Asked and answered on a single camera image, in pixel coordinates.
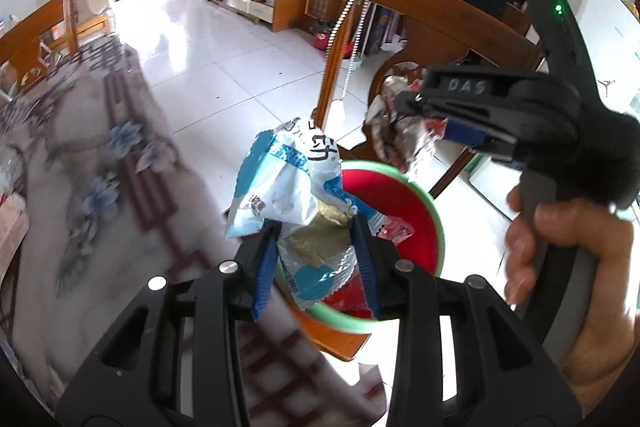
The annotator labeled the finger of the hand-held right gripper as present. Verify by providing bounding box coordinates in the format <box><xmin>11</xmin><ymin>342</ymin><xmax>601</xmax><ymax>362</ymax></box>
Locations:
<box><xmin>394</xmin><ymin>64</ymin><xmax>547</xmax><ymax>130</ymax></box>
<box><xmin>440</xmin><ymin>116</ymin><xmax>528</xmax><ymax>166</ymax></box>

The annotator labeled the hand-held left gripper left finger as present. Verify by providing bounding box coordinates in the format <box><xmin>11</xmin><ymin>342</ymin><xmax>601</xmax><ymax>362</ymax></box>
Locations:
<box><xmin>54</xmin><ymin>219</ymin><xmax>283</xmax><ymax>427</ymax></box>

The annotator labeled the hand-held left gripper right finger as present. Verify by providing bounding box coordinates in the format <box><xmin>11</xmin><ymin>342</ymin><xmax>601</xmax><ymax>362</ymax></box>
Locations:
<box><xmin>350</xmin><ymin>212</ymin><xmax>583</xmax><ymax>427</ymax></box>

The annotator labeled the red bin with green rim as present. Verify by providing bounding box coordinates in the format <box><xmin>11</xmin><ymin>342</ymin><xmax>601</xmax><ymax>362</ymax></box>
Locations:
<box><xmin>272</xmin><ymin>159</ymin><xmax>446</xmax><ymax>335</ymax></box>

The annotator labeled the foil wrapper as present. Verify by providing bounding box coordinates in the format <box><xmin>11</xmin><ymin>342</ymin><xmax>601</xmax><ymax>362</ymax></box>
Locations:
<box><xmin>365</xmin><ymin>74</ymin><xmax>448</xmax><ymax>175</ymax></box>

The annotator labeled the blue white snack bag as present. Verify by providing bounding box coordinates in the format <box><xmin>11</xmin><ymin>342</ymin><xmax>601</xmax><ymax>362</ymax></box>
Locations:
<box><xmin>224</xmin><ymin>117</ymin><xmax>386</xmax><ymax>313</ymax></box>

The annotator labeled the person's right hand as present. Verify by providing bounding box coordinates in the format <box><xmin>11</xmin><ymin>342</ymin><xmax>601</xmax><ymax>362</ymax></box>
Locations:
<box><xmin>504</xmin><ymin>184</ymin><xmax>640</xmax><ymax>408</ymax></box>

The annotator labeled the red shiny wrapper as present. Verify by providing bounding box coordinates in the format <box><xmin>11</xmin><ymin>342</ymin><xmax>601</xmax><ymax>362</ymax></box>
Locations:
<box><xmin>375</xmin><ymin>217</ymin><xmax>416</xmax><ymax>244</ymax></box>

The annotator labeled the carved wooden chair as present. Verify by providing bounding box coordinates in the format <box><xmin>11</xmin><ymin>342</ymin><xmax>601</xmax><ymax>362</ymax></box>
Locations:
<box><xmin>305</xmin><ymin>0</ymin><xmax>551</xmax><ymax>363</ymax></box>

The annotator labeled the small red floor bin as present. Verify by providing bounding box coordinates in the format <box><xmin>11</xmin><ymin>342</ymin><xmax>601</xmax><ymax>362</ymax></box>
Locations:
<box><xmin>311</xmin><ymin>19</ymin><xmax>334</xmax><ymax>52</ymax></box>

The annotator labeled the wooden dining chair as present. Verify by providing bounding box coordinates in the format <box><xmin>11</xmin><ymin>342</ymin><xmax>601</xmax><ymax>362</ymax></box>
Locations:
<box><xmin>0</xmin><ymin>0</ymin><xmax>116</xmax><ymax>100</ymax></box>

